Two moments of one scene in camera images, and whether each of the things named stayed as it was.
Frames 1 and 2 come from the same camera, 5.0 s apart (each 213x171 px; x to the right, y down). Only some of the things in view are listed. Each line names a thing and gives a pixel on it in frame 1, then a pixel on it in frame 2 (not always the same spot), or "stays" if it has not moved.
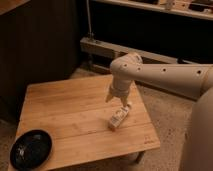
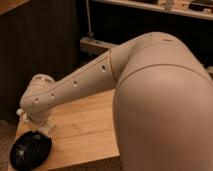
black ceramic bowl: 30,150 stays
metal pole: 89,19 stays
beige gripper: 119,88 to 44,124
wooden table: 75,116 stays
